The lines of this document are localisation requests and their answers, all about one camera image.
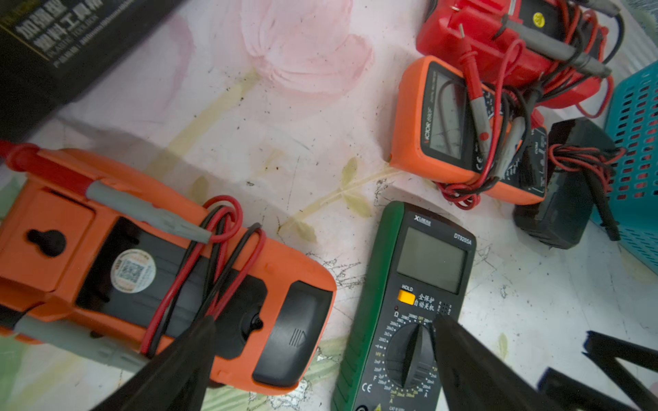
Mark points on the teal plastic basket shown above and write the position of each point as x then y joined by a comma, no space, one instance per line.
632,124

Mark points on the green multimeter DT9205A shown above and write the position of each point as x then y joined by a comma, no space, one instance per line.
419,269

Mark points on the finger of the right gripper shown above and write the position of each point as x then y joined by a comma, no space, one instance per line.
570,394
607,353

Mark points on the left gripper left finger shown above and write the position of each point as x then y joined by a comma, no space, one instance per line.
176,379

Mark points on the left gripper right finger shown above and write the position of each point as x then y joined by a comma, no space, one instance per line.
473,378

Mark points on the yellow black toolbox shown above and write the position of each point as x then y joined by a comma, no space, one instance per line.
53,51

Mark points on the orange Victor multimeter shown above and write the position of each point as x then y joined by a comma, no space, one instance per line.
434,137

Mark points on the orange multimeter face down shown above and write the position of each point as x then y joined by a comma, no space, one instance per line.
108,263

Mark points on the small black multimeter face down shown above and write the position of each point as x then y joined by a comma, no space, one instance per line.
580,159

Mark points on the red multimeter face down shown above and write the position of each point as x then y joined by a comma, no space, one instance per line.
558,46

